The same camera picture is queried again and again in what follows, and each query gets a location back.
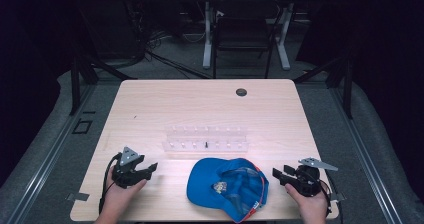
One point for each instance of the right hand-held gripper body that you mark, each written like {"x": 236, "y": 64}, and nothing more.
{"x": 308, "y": 182}

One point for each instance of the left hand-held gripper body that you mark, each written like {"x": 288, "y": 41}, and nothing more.
{"x": 128, "y": 174}

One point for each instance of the person's right hand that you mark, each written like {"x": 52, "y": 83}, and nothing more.
{"x": 313, "y": 205}

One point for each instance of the person's left hand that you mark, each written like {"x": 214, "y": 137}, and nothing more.
{"x": 118, "y": 197}

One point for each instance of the grey tape strip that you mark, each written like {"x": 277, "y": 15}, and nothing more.
{"x": 338, "y": 197}
{"x": 78, "y": 196}

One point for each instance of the blue baseball cap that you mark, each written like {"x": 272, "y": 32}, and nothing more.
{"x": 206, "y": 184}

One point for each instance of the clear acrylic peg rack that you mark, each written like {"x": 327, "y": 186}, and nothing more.
{"x": 206, "y": 138}

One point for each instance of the black tape floor square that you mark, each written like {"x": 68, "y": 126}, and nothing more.
{"x": 82, "y": 126}

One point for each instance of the black chair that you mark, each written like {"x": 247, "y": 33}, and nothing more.
{"x": 241, "y": 30}

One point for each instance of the black metal frame stand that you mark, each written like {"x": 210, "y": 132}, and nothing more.
{"x": 76, "y": 84}
{"x": 348, "y": 87}

